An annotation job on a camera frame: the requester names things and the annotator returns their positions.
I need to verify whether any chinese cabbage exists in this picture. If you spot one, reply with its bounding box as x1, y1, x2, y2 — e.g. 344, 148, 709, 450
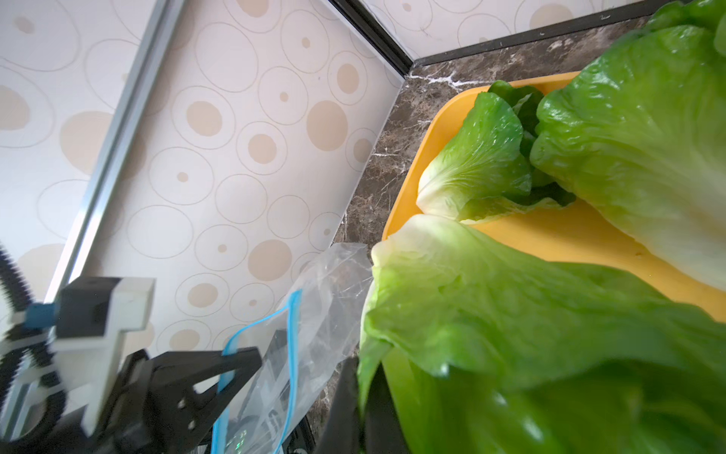
416, 81, 576, 223
531, 1, 725, 289
358, 215, 725, 453

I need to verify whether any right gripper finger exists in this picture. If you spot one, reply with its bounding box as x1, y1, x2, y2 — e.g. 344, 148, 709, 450
314, 356, 360, 454

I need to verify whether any left slanted aluminium bar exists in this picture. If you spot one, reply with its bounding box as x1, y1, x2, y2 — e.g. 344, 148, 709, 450
43, 0, 187, 305

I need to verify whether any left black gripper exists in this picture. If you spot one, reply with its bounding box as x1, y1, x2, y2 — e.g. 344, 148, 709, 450
1, 347, 262, 453

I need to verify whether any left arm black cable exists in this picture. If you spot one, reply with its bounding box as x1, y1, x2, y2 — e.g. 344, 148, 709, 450
0, 243, 68, 449

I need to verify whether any clear zipper bag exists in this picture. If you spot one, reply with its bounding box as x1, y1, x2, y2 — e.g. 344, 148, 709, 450
211, 243, 372, 453

